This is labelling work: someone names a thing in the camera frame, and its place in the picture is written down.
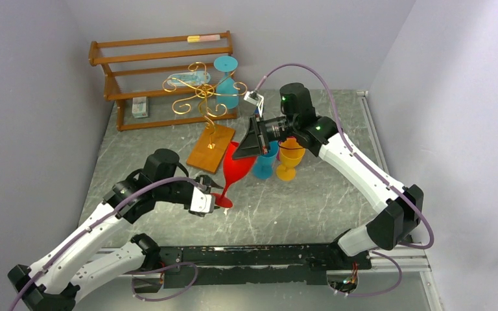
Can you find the blue wine glass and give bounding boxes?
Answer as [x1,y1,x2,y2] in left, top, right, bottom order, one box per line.
[252,141,279,179]
[213,55,239,109]

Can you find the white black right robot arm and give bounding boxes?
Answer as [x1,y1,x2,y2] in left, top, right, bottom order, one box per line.
[232,82,423,269]

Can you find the gold wire glass rack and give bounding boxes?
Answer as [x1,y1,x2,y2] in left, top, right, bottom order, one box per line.
[162,62,248,174]

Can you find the red wine glass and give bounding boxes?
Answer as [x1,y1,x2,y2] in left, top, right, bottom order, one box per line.
[213,141,257,209]

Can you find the small printed box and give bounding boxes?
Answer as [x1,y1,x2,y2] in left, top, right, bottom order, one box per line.
[132,97,148,119]

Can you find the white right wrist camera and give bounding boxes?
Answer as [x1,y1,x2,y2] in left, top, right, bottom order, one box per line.
[244,91,264,117]

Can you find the toothbrush package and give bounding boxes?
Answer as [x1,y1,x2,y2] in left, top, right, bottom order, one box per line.
[165,71,211,87]

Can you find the blue wine glass rear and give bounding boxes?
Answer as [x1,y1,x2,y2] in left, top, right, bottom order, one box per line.
[213,55,239,109]

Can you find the wooden shelf rack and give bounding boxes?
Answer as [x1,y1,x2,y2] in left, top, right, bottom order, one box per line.
[88,31,238,131]

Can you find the blue wine glass front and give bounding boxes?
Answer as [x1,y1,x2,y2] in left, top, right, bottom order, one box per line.
[252,141,279,179]

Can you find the yellow wine glass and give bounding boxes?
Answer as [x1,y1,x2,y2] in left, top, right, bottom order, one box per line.
[276,137,306,181]

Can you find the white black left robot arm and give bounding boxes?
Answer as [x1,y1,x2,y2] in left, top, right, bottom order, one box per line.
[7,148,218,310]

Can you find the yellow pink eraser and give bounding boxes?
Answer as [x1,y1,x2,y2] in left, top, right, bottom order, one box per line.
[187,34,221,43]

